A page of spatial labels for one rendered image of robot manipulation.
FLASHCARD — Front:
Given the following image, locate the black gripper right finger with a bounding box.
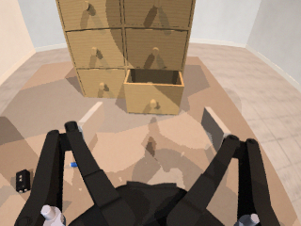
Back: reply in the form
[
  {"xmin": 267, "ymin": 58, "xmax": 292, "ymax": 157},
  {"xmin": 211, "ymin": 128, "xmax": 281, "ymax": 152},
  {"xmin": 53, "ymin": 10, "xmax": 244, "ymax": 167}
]
[{"xmin": 165, "ymin": 106, "xmax": 280, "ymax": 226}]

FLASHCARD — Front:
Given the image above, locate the tan wooden chest of drawers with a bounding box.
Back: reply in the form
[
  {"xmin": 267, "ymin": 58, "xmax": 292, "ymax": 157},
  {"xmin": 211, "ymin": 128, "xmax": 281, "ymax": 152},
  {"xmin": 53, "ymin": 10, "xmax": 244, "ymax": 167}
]
[{"xmin": 55, "ymin": 0, "xmax": 196, "ymax": 99}]

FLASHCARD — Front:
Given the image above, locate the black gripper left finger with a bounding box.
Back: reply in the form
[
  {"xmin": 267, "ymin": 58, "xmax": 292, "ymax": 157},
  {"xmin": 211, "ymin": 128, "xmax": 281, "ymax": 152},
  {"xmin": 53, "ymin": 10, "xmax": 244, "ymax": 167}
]
[{"xmin": 14, "ymin": 102, "xmax": 135, "ymax": 226}]

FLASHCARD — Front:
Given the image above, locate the blue battery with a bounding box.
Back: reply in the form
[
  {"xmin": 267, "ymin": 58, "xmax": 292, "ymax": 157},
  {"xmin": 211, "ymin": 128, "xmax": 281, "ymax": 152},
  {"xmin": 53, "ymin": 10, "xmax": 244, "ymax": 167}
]
[{"xmin": 70, "ymin": 162, "xmax": 77, "ymax": 167}]

